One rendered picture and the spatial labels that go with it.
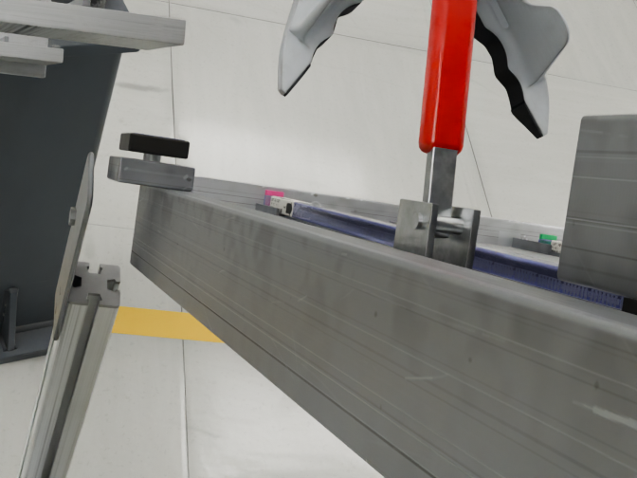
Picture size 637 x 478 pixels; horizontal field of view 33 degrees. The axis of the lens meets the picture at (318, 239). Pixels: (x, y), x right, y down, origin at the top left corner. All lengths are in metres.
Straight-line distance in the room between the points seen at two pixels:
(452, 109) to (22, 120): 0.90
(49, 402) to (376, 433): 0.66
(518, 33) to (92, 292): 0.40
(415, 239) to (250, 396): 1.24
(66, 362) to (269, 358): 0.49
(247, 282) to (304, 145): 1.53
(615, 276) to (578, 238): 0.02
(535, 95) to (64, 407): 0.54
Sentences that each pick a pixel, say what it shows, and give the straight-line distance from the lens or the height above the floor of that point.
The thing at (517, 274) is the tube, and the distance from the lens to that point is 0.45.
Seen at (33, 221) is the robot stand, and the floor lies 0.25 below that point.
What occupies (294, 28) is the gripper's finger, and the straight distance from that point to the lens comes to 0.57.
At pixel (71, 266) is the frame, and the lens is 0.80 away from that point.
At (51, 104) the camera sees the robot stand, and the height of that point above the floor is 0.45.
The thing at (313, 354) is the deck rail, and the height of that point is 1.01.
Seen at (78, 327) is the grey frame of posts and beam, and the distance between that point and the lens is 0.87.
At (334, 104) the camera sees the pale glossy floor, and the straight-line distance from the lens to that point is 2.11.
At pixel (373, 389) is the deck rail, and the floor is 1.05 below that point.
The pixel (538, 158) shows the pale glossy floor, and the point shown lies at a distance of 2.24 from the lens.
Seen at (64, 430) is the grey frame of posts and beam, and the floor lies 0.45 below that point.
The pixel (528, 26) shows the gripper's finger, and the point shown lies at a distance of 0.61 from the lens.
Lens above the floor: 1.31
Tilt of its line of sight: 45 degrees down
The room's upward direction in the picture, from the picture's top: 26 degrees clockwise
